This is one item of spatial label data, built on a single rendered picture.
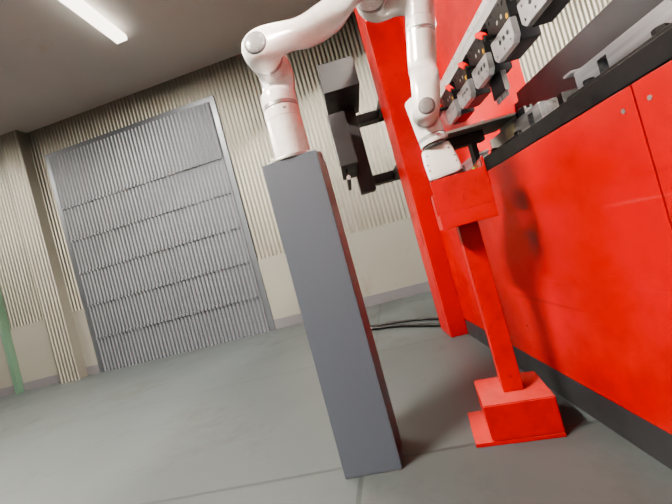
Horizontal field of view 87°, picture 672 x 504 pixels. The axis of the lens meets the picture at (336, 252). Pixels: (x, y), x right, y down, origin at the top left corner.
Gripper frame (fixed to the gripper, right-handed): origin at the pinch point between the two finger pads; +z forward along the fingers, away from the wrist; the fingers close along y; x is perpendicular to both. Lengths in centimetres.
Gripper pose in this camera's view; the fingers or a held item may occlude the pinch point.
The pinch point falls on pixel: (452, 192)
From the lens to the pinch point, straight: 117.6
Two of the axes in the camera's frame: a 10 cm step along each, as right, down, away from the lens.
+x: -2.3, 0.5, -9.7
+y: -9.1, 3.4, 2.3
